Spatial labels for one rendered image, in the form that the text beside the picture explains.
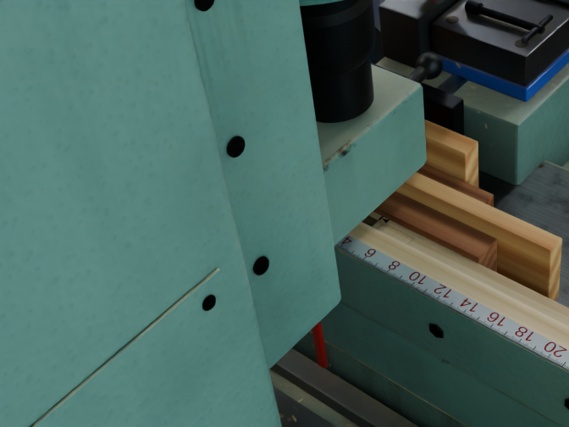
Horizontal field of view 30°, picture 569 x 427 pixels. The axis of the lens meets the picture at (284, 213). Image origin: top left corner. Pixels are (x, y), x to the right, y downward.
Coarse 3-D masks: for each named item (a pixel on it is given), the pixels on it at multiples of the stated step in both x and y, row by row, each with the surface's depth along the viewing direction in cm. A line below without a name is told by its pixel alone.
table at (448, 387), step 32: (544, 160) 83; (512, 192) 81; (544, 192) 81; (544, 224) 78; (352, 320) 76; (352, 352) 78; (384, 352) 75; (416, 352) 72; (416, 384) 75; (448, 384) 72; (480, 384) 69; (480, 416) 71; (512, 416) 68; (544, 416) 66
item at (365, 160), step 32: (384, 96) 70; (416, 96) 70; (320, 128) 68; (352, 128) 68; (384, 128) 69; (416, 128) 72; (352, 160) 67; (384, 160) 70; (416, 160) 73; (352, 192) 69; (384, 192) 72; (352, 224) 70
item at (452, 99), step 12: (420, 84) 77; (444, 84) 82; (456, 84) 82; (432, 96) 76; (444, 96) 75; (432, 108) 76; (444, 108) 75; (456, 108) 75; (432, 120) 76; (444, 120) 76; (456, 120) 75; (456, 132) 76
